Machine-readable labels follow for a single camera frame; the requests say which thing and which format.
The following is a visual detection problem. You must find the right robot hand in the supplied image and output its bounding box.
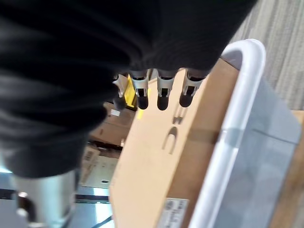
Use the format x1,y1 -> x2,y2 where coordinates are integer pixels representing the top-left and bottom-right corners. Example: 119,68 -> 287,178
0,0 -> 258,228

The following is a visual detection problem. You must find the brown cardboard box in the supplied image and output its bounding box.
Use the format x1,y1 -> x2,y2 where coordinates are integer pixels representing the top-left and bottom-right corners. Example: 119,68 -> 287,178
89,101 -> 138,149

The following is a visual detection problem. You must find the labelled pale cardboard box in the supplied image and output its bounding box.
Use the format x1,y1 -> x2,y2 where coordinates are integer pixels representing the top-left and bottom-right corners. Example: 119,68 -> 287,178
79,141 -> 119,190

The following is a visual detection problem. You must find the large printed cardboard box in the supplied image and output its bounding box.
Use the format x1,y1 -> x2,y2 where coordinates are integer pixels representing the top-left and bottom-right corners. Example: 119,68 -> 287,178
109,58 -> 240,228

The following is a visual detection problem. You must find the clear plastic storage box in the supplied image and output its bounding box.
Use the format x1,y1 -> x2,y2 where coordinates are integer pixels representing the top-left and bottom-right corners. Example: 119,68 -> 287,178
189,38 -> 302,228

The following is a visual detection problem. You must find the white label sticker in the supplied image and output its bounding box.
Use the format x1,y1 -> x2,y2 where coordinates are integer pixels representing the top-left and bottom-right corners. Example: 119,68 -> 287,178
160,197 -> 190,228

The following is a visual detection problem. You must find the yellow shelf frame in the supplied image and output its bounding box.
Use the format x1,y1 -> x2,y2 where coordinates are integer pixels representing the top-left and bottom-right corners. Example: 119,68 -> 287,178
125,74 -> 138,110

